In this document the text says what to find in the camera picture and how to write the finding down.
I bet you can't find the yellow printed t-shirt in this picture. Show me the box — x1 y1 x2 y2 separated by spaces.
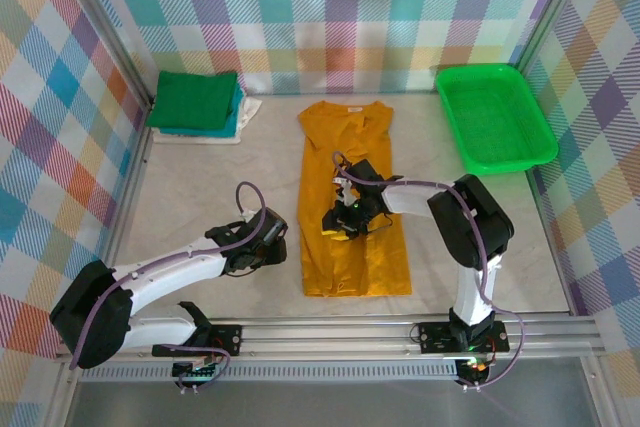
297 100 414 298

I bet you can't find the teal folded t-shirt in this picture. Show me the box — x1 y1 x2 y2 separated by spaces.
158 85 247 139

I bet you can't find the white folded t-shirt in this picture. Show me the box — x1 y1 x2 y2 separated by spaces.
151 95 264 147

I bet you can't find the green plastic basket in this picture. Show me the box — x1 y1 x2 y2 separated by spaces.
433 62 560 175

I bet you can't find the green folded t-shirt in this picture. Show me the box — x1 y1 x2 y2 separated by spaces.
144 70 239 131

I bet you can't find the thin black right gripper wire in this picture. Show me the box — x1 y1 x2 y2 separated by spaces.
367 211 394 234

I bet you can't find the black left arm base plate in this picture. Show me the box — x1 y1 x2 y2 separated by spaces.
151 323 244 359

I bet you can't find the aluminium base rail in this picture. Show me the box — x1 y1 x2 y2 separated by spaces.
53 315 610 364

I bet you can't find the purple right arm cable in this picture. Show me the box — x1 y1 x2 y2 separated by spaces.
332 150 526 393

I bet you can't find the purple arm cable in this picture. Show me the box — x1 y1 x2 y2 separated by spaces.
68 180 269 393
332 150 526 393

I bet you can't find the grey slotted cable duct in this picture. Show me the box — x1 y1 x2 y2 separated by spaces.
78 364 461 384

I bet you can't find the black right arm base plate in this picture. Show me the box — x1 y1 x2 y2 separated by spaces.
416 319 512 355

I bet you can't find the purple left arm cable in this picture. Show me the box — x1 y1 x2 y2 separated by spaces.
68 180 269 393

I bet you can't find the aluminium corner post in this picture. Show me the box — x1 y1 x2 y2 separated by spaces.
516 0 594 76
53 0 155 109

